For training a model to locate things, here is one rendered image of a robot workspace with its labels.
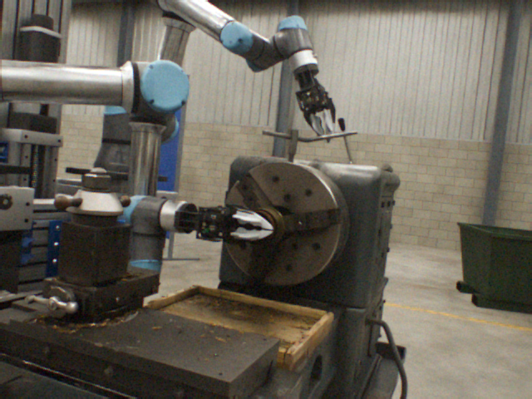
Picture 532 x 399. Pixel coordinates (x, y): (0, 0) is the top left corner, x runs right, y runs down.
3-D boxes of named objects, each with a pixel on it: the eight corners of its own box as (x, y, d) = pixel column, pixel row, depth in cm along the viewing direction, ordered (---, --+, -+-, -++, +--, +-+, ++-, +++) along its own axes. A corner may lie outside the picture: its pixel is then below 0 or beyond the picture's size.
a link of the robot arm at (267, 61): (233, 43, 134) (265, 25, 128) (254, 54, 143) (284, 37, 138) (240, 68, 132) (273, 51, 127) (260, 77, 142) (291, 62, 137)
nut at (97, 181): (96, 189, 70) (97, 167, 70) (116, 193, 68) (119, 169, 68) (76, 189, 66) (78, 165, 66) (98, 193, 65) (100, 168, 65)
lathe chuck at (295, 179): (230, 269, 133) (242, 158, 131) (339, 290, 121) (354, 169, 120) (215, 274, 124) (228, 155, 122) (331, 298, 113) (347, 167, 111)
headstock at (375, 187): (276, 256, 198) (286, 164, 196) (391, 275, 181) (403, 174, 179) (209, 279, 142) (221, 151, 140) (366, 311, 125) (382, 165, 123)
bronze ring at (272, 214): (254, 204, 114) (238, 204, 106) (291, 209, 111) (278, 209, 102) (250, 241, 115) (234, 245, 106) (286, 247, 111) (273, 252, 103)
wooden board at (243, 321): (194, 299, 119) (196, 283, 119) (332, 329, 106) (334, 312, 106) (117, 331, 91) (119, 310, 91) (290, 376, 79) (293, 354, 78)
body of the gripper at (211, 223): (219, 243, 99) (171, 235, 104) (237, 240, 107) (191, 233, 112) (223, 208, 99) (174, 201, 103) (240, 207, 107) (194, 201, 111)
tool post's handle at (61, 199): (74, 209, 65) (75, 194, 65) (85, 210, 64) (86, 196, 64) (49, 209, 61) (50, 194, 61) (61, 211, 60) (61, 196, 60)
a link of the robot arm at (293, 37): (283, 32, 138) (307, 18, 134) (293, 66, 137) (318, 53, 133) (269, 24, 131) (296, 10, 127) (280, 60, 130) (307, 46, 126)
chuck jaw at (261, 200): (268, 219, 122) (241, 184, 124) (282, 208, 120) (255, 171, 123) (250, 222, 112) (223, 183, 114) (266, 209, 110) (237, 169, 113)
